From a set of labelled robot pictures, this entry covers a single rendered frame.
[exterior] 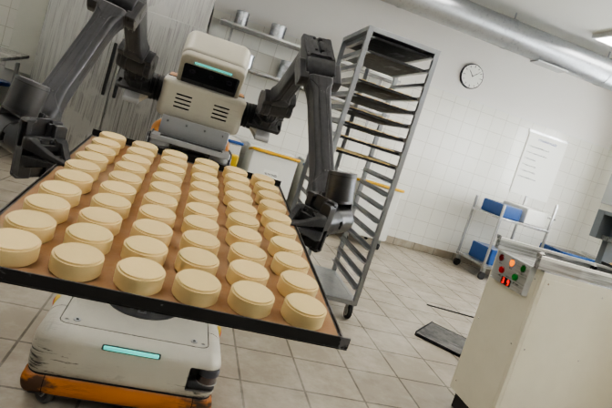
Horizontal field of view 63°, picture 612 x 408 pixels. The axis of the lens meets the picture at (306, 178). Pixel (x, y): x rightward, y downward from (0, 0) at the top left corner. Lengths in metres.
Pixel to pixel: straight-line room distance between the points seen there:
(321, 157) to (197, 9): 4.18
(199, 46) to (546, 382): 2.08
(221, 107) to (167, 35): 3.48
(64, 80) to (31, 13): 5.15
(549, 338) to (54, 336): 2.01
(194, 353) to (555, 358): 1.61
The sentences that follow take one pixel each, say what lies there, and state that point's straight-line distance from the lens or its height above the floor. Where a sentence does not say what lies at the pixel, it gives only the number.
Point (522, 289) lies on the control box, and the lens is 2.47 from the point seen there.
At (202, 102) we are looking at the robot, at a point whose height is 1.10.
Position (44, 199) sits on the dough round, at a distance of 0.67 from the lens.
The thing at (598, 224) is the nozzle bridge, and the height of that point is 1.10.
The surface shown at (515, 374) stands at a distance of 2.57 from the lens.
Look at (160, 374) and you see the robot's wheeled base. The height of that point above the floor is 0.19.
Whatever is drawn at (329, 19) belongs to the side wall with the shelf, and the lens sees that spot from 6.27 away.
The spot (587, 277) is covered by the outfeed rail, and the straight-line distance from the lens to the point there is 2.61.
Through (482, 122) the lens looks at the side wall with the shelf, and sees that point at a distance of 7.03.
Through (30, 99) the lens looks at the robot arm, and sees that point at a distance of 0.98.
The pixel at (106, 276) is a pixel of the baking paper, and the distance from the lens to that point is 0.57.
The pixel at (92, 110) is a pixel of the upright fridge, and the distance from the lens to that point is 5.20.
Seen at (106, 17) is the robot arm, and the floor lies 1.22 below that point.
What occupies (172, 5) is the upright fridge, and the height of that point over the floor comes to 1.86.
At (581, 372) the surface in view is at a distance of 2.79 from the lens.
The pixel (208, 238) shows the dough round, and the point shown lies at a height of 0.95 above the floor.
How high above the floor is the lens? 1.13
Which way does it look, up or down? 6 degrees down
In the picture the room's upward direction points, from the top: 17 degrees clockwise
